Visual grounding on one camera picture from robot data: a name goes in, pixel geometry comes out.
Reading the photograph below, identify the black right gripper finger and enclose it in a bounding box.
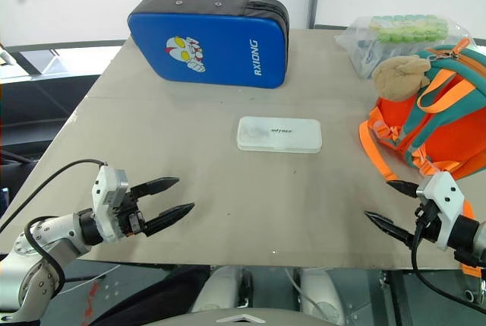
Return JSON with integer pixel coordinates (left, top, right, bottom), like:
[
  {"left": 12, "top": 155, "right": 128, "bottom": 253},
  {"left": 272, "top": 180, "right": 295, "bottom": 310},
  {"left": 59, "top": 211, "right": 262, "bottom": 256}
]
[
  {"left": 364, "top": 210, "right": 416, "bottom": 248},
  {"left": 386, "top": 179, "right": 419, "bottom": 200}
]

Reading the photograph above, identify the grey robot torso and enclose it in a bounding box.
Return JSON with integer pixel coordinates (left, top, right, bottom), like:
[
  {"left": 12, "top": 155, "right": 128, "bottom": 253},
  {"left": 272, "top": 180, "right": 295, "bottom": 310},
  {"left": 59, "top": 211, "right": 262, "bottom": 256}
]
[{"left": 142, "top": 305, "right": 342, "bottom": 326}]

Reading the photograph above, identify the white rounded robot leg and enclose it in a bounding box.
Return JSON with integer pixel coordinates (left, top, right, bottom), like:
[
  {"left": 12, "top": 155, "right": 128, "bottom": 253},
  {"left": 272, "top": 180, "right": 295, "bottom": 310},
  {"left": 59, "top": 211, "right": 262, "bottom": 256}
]
[
  {"left": 191, "top": 264, "right": 246, "bottom": 315},
  {"left": 298, "top": 267, "right": 346, "bottom": 326}
]

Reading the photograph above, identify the white plastic case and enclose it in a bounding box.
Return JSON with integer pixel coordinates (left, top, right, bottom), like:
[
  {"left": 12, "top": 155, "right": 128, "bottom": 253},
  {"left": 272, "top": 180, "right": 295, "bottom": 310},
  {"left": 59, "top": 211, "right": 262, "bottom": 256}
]
[{"left": 236, "top": 115, "right": 323, "bottom": 155}]

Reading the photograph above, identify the tan plush toy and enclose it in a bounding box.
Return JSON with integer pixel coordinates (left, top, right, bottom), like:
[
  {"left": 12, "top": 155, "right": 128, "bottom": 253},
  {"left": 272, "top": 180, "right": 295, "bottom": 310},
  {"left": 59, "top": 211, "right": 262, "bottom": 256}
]
[{"left": 371, "top": 52, "right": 433, "bottom": 100}]

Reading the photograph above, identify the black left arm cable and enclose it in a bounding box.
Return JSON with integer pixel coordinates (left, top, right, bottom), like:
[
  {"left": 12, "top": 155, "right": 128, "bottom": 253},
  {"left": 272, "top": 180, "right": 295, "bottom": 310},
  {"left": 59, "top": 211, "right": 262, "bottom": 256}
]
[{"left": 0, "top": 159, "right": 107, "bottom": 293}]

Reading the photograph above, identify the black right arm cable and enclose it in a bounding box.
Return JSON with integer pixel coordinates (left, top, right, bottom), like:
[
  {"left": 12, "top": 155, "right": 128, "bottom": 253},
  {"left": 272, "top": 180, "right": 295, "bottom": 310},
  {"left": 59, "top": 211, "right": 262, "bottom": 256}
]
[{"left": 411, "top": 204, "right": 486, "bottom": 309}]

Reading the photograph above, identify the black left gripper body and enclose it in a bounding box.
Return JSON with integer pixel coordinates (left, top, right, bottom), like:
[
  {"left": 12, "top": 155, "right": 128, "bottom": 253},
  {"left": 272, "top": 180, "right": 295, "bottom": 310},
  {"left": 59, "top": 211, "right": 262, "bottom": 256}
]
[{"left": 117, "top": 188, "right": 148, "bottom": 238}]

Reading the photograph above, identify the blue padded cartoon case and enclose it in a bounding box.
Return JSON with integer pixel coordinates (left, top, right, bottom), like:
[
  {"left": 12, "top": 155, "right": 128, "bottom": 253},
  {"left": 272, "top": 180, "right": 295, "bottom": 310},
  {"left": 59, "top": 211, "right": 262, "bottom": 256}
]
[{"left": 126, "top": 0, "right": 291, "bottom": 90}]

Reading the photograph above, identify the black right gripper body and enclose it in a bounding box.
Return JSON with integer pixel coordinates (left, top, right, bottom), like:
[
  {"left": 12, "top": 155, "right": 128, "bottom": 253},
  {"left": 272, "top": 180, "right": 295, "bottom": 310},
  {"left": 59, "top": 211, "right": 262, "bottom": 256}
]
[{"left": 412, "top": 198, "right": 443, "bottom": 246}]

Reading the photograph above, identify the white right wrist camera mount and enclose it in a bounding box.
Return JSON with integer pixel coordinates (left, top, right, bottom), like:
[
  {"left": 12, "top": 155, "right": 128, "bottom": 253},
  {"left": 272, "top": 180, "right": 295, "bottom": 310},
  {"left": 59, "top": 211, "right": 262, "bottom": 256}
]
[{"left": 415, "top": 170, "right": 466, "bottom": 252}]

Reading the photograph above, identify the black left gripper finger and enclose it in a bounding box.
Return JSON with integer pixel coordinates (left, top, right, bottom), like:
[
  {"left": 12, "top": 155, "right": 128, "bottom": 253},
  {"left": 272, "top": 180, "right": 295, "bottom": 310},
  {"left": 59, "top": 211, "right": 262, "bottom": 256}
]
[
  {"left": 130, "top": 176, "right": 181, "bottom": 200},
  {"left": 144, "top": 202, "right": 196, "bottom": 238}
]

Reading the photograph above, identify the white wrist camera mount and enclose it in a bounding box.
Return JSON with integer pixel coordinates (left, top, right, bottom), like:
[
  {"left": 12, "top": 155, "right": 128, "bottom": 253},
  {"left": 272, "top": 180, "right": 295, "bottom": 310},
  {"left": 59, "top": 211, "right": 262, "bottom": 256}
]
[
  {"left": 91, "top": 165, "right": 131, "bottom": 244},
  {"left": 415, "top": 170, "right": 466, "bottom": 252}
]

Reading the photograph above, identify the orange and teal backpack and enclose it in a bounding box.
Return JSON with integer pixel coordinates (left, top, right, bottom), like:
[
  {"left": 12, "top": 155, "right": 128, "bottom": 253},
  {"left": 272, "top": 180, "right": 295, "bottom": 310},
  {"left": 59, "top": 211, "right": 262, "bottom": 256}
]
[{"left": 358, "top": 38, "right": 486, "bottom": 278}]

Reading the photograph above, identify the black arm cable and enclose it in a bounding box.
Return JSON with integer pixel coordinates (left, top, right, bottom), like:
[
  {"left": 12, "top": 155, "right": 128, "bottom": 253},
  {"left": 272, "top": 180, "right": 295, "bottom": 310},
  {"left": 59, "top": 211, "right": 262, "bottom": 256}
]
[
  {"left": 0, "top": 159, "right": 107, "bottom": 293},
  {"left": 411, "top": 204, "right": 486, "bottom": 309}
]

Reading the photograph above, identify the clear bag of green items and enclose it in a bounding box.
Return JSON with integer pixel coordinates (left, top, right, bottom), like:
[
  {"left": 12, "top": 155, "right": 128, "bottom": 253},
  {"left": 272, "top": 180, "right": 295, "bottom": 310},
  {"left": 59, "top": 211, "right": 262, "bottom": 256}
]
[{"left": 334, "top": 14, "right": 476, "bottom": 81}]

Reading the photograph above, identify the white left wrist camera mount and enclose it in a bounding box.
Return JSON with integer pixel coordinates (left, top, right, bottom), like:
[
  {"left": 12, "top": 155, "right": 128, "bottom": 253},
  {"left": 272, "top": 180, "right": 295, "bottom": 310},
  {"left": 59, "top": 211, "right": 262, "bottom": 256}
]
[{"left": 91, "top": 165, "right": 131, "bottom": 244}]

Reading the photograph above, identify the black cloth under table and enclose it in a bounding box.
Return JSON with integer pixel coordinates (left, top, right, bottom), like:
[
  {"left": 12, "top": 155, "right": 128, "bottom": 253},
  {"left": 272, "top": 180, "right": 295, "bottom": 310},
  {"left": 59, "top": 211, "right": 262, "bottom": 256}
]
[{"left": 101, "top": 264, "right": 211, "bottom": 326}]

